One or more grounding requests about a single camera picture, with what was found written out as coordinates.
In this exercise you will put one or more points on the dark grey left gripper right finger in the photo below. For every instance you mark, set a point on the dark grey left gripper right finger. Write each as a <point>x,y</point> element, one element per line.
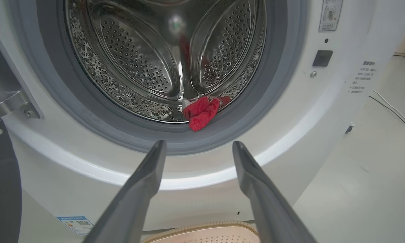
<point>266,209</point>

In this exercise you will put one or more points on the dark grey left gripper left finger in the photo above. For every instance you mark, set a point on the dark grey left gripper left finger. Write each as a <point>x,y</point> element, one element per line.
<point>135,202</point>

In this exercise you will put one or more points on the red basketball jersey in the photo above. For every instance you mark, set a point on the red basketball jersey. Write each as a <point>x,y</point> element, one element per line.
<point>202,113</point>

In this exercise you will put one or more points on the dark grey round washer door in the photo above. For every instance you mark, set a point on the dark grey round washer door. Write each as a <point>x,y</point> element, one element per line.
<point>3,185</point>

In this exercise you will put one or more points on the beige perforated laundry basket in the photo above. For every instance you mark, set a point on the beige perforated laundry basket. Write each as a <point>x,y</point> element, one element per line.
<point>206,236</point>

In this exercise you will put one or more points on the grey rubber door gasket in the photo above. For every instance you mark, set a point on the grey rubber door gasket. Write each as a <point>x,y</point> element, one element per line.
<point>155,136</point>

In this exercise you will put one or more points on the white washing machine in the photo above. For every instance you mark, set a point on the white washing machine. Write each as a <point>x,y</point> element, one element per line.
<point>290,118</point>

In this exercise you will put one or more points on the chrome door hinge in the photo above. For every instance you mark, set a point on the chrome door hinge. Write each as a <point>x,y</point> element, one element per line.
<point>10,103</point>

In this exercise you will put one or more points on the black door latch socket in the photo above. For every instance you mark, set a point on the black door latch socket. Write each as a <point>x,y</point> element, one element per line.
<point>322,58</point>

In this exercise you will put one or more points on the blue energy label sticker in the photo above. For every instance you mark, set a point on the blue energy label sticker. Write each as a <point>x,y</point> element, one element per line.
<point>76,224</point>

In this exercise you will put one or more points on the black washer foot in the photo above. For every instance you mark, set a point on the black washer foot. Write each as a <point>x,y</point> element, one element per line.
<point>349,128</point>

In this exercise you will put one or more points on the square warning sticker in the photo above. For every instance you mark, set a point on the square warning sticker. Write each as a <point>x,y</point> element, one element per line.
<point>330,17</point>

